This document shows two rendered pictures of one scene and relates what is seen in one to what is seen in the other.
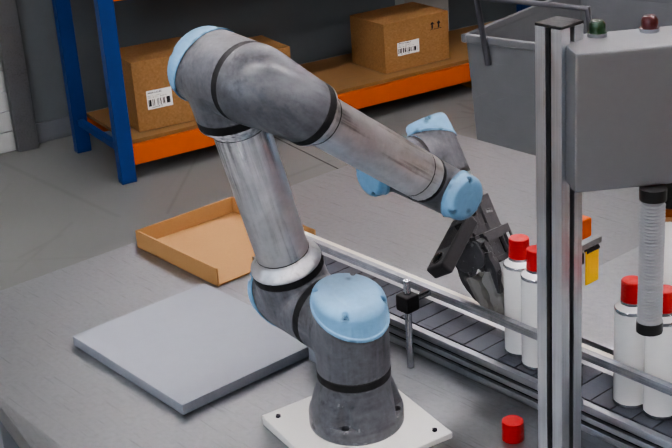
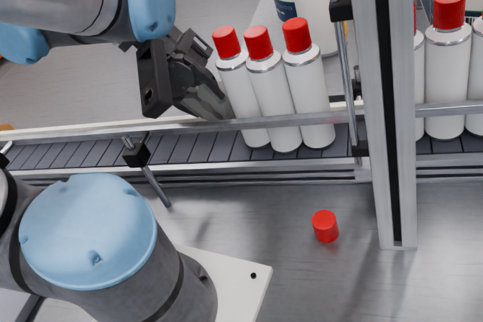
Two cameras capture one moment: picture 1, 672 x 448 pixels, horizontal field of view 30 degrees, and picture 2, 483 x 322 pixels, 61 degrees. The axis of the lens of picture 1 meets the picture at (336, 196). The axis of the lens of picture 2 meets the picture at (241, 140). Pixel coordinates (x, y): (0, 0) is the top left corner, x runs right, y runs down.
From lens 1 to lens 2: 1.48 m
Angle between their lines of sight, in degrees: 27
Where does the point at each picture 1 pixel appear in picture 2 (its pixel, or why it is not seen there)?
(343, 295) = (71, 223)
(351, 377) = (146, 309)
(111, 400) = not seen: outside the picture
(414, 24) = not seen: outside the picture
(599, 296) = not seen: hidden behind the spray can
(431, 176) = not seen: outside the picture
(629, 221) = (221, 10)
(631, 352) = (417, 88)
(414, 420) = (223, 275)
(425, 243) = (101, 90)
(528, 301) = (269, 92)
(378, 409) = (193, 307)
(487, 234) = (180, 47)
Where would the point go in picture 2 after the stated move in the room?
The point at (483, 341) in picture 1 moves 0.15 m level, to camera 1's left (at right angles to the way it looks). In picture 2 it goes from (221, 148) to (148, 202)
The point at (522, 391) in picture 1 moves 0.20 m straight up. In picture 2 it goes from (292, 177) to (261, 72)
